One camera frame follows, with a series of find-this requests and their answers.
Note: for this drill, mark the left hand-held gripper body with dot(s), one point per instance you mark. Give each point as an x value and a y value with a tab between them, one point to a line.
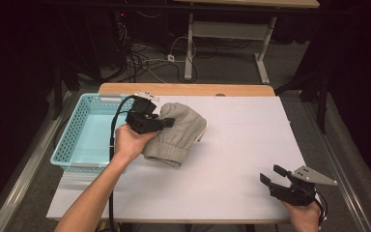
143	121

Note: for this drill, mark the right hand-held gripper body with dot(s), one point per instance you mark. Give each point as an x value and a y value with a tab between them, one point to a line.
296	193

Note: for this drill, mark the grey shorts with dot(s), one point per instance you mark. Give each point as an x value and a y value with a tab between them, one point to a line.
180	135

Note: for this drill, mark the light blue plastic basket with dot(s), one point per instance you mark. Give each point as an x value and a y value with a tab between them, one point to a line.
90	138

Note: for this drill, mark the person's right hand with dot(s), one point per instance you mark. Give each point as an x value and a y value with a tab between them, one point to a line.
304	217

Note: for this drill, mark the person's left hand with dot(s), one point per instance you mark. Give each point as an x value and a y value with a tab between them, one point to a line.
130	143

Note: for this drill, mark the wooden table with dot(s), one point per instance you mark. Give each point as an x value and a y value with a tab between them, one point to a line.
190	89

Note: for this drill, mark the white power adapter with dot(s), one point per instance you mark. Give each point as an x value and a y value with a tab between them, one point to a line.
170	58

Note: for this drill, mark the black stand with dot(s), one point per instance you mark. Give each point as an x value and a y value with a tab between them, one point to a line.
322	96
58	90

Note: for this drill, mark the black curtain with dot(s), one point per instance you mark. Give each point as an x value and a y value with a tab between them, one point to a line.
364	96
9	96

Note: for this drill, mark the metal floor rail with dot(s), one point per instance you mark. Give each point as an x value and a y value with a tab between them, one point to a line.
22	174
344	167

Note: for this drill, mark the white frame desk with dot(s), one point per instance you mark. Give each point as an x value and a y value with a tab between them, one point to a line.
228	30

